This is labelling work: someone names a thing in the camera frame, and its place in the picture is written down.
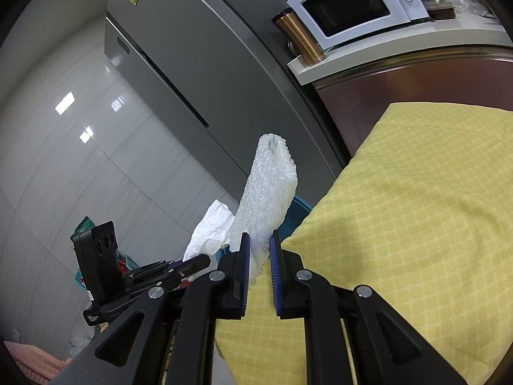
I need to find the white bubble wrap sheet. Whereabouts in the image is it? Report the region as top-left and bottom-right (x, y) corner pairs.
(229, 132), (299, 287)

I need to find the copper thermos tumbler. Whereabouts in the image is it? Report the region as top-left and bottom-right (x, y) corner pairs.
(272, 8), (325, 67)

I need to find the maroon base cabinet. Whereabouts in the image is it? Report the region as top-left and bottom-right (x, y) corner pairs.
(313, 46), (513, 159)

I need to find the teal trash bin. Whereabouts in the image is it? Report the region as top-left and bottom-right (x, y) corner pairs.
(216, 196), (313, 257)

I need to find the white microwave oven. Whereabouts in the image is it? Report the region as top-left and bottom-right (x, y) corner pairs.
(286, 0), (430, 51)

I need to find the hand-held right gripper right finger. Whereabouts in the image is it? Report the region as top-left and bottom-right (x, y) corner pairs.
(268, 229), (467, 385)

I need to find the green packet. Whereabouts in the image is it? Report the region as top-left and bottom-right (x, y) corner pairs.
(71, 216), (96, 241)

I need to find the white tissue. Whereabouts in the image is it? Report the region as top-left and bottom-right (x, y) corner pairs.
(183, 200), (236, 261)

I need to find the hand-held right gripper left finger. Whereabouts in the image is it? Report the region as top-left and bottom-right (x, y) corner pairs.
(50, 232), (252, 385)

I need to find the grey refrigerator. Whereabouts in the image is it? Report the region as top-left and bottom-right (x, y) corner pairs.
(105, 0), (353, 205)

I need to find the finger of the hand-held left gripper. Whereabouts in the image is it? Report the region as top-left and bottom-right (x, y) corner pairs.
(168, 254), (211, 285)
(127, 260), (177, 279)

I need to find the yellow checked tablecloth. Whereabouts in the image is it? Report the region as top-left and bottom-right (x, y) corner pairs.
(214, 102), (513, 385)

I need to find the white kitchen countertop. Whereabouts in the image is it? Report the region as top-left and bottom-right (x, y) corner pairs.
(286, 16), (513, 86)

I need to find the black bowl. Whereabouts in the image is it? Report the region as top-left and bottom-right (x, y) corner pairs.
(429, 4), (458, 20)

